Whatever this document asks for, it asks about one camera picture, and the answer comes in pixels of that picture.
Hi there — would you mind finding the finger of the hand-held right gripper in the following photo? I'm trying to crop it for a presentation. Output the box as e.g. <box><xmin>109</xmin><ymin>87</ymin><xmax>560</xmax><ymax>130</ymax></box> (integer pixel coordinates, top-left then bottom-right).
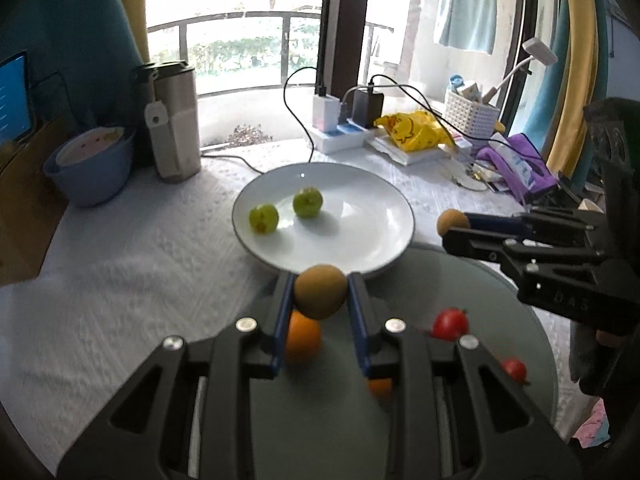
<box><xmin>442</xmin><ymin>227</ymin><xmax>608</xmax><ymax>291</ymax></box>
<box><xmin>465</xmin><ymin>206</ymin><xmax>608</xmax><ymax>241</ymax></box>

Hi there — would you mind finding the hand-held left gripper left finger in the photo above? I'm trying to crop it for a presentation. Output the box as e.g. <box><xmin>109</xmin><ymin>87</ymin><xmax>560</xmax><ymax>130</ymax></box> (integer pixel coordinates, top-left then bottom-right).
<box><xmin>56</xmin><ymin>272</ymin><xmax>297</xmax><ymax>480</ymax></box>

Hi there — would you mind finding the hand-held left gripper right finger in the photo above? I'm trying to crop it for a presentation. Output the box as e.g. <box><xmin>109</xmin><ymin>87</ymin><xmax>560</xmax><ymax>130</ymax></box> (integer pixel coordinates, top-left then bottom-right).
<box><xmin>348</xmin><ymin>272</ymin><xmax>583</xmax><ymax>480</ymax></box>

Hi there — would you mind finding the small brown fruit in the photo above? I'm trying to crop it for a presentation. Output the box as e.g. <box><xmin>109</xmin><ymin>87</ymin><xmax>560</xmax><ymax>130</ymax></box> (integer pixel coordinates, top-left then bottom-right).
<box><xmin>436</xmin><ymin>208</ymin><xmax>471</xmax><ymax>237</ymax></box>

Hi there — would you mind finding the brown kiwi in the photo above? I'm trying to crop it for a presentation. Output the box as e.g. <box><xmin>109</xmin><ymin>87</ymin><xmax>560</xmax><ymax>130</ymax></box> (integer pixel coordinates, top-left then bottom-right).
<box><xmin>293</xmin><ymin>264</ymin><xmax>348</xmax><ymax>321</ymax></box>

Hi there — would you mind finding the orange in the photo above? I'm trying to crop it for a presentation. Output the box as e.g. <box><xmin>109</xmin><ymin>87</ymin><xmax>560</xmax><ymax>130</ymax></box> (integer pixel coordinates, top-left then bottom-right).
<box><xmin>285</xmin><ymin>310</ymin><xmax>322</xmax><ymax>365</ymax></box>
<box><xmin>367</xmin><ymin>377</ymin><xmax>393</xmax><ymax>401</ymax></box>

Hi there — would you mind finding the grey round tray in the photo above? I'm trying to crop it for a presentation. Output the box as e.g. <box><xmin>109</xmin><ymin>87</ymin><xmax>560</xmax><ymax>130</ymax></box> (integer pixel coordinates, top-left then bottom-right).
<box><xmin>250</xmin><ymin>242</ymin><xmax>560</xmax><ymax>480</ymax></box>

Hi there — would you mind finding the white plate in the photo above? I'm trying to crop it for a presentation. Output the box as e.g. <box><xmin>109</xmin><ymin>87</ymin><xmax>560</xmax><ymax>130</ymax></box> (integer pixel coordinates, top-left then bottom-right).
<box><xmin>231</xmin><ymin>162</ymin><xmax>416</xmax><ymax>277</ymax></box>

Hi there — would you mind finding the red tomato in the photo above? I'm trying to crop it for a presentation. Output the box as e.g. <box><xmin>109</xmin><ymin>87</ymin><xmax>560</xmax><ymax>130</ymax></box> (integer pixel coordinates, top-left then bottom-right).
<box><xmin>431</xmin><ymin>307</ymin><xmax>471</xmax><ymax>342</ymax></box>
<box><xmin>501</xmin><ymin>357</ymin><xmax>530</xmax><ymax>386</ymax></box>

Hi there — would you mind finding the person's right hand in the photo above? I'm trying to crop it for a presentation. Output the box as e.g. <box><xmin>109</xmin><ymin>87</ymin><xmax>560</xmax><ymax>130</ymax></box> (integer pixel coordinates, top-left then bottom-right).
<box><xmin>595</xmin><ymin>329</ymin><xmax>626</xmax><ymax>349</ymax></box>

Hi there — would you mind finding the purple cloth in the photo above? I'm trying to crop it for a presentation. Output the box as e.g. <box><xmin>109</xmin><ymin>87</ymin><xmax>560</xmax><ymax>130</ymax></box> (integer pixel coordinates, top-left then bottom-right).
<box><xmin>475</xmin><ymin>132</ymin><xmax>558</xmax><ymax>196</ymax></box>

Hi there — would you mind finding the white blue tissue packet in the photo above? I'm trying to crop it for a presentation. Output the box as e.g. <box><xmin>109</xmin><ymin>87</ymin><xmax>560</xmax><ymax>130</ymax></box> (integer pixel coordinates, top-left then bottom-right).
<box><xmin>487</xmin><ymin>140</ymin><xmax>538</xmax><ymax>181</ymax></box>

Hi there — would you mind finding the green fruit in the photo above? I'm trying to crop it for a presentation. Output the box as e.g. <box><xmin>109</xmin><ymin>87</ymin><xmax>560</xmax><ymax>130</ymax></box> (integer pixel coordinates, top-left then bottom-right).
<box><xmin>249</xmin><ymin>203</ymin><xmax>279</xmax><ymax>235</ymax></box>
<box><xmin>292</xmin><ymin>187</ymin><xmax>323</xmax><ymax>219</ymax></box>

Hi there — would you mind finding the white woven basket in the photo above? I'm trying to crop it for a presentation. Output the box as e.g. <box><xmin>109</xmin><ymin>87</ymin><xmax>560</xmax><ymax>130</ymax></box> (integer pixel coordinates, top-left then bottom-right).
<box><xmin>444</xmin><ymin>89</ymin><xmax>501</xmax><ymax>138</ymax></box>

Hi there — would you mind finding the white paper stack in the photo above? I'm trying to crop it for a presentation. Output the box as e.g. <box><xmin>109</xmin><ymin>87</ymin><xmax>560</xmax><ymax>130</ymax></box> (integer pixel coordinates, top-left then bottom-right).
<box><xmin>367</xmin><ymin>135</ymin><xmax>473</xmax><ymax>166</ymax></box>

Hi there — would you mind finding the yellow plastic bag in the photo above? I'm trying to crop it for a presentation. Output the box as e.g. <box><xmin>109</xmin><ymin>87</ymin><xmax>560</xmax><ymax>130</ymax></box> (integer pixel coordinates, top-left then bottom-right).
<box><xmin>374</xmin><ymin>110</ymin><xmax>456</xmax><ymax>153</ymax></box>

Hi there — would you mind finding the pink cloth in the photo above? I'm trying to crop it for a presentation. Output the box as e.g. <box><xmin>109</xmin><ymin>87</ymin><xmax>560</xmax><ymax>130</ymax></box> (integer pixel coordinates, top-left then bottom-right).
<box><xmin>570</xmin><ymin>402</ymin><xmax>611</xmax><ymax>448</ymax></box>

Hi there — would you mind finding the white tablecloth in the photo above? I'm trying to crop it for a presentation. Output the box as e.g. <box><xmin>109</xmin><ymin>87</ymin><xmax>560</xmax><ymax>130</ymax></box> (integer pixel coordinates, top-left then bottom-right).
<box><xmin>0</xmin><ymin>137</ymin><xmax>601</xmax><ymax>480</ymax></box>

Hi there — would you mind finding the white power strip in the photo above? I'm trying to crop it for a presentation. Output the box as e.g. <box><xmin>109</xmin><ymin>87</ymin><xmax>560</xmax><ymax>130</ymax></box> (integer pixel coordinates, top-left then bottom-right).
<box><xmin>306</xmin><ymin>120</ymin><xmax>386</xmax><ymax>155</ymax></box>

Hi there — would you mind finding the black charger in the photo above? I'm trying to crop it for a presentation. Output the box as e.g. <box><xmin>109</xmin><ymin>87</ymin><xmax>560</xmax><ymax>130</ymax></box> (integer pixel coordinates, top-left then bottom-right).
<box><xmin>350</xmin><ymin>87</ymin><xmax>385</xmax><ymax>128</ymax></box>

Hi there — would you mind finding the white desk lamp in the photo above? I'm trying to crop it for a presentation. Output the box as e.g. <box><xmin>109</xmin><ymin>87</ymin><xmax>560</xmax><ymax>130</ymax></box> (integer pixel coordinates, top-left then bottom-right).
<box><xmin>482</xmin><ymin>37</ymin><xmax>558</xmax><ymax>106</ymax></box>

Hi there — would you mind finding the yellow curtain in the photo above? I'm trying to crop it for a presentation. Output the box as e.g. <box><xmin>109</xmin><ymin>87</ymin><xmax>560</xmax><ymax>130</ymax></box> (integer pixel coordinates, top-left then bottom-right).
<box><xmin>117</xmin><ymin>0</ymin><xmax>151</xmax><ymax>68</ymax></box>
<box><xmin>547</xmin><ymin>0</ymin><xmax>601</xmax><ymax>176</ymax></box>

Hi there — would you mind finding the steel tumbler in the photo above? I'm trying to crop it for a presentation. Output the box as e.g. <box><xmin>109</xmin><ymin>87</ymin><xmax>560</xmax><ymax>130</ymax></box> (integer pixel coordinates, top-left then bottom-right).
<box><xmin>145</xmin><ymin>61</ymin><xmax>202</xmax><ymax>183</ymax></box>

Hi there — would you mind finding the white charger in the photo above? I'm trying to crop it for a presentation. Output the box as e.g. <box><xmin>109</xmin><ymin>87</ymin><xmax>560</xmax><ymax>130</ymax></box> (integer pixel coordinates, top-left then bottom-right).
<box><xmin>313</xmin><ymin>94</ymin><xmax>340</xmax><ymax>133</ymax></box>

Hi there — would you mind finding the hanging light blue towel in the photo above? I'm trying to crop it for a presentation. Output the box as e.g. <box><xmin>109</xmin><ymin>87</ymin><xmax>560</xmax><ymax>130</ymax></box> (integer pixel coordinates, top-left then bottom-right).
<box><xmin>433</xmin><ymin>0</ymin><xmax>499</xmax><ymax>55</ymax></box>

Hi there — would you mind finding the blue curtain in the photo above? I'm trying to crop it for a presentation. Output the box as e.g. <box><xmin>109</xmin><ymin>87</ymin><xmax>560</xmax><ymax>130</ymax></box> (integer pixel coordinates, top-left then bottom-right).
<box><xmin>582</xmin><ymin>0</ymin><xmax>612</xmax><ymax>111</ymax></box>

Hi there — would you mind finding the white paper tag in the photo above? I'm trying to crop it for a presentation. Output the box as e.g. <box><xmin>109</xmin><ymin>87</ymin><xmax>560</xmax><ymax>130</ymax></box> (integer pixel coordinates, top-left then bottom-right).
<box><xmin>145</xmin><ymin>101</ymin><xmax>168</xmax><ymax>136</ymax></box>

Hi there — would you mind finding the blue bowl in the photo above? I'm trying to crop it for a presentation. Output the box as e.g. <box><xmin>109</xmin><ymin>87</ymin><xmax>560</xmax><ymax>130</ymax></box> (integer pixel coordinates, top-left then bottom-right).
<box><xmin>43</xmin><ymin>127</ymin><xmax>136</xmax><ymax>208</ymax></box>

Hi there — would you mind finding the pink white bowl lid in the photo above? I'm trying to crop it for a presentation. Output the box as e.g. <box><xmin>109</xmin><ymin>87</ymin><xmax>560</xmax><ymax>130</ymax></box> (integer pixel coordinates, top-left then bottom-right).
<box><xmin>56</xmin><ymin>127</ymin><xmax>126</xmax><ymax>167</ymax></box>

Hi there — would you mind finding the balcony railing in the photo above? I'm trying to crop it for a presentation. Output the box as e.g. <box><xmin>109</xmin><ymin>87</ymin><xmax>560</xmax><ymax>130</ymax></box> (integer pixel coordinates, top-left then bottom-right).
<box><xmin>146</xmin><ymin>10</ymin><xmax>396</xmax><ymax>98</ymax></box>

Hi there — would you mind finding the brown cardboard box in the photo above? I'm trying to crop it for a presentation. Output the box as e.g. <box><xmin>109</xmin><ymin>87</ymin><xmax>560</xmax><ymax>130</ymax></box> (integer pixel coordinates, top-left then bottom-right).
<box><xmin>0</xmin><ymin>112</ymin><xmax>76</xmax><ymax>286</ymax></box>

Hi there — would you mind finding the teal curtain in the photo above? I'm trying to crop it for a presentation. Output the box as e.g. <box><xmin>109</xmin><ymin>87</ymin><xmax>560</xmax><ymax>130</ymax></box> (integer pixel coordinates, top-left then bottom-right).
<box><xmin>0</xmin><ymin>0</ymin><xmax>143</xmax><ymax>131</ymax></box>

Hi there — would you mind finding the laptop screen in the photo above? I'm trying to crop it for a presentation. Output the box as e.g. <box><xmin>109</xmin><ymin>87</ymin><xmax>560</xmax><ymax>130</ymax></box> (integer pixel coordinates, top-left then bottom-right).
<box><xmin>0</xmin><ymin>51</ymin><xmax>36</xmax><ymax>143</ymax></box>

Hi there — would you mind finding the black cable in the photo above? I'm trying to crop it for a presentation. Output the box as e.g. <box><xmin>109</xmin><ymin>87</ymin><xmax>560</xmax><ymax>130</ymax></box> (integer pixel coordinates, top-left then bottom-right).
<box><xmin>369</xmin><ymin>74</ymin><xmax>546</xmax><ymax>171</ymax></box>
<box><xmin>200</xmin><ymin>66</ymin><xmax>326</xmax><ymax>175</ymax></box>

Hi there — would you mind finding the dark window frame post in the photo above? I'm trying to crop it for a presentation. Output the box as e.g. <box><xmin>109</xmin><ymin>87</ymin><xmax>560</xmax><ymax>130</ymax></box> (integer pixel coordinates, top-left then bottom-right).
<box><xmin>317</xmin><ymin>0</ymin><xmax>373</xmax><ymax>98</ymax></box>

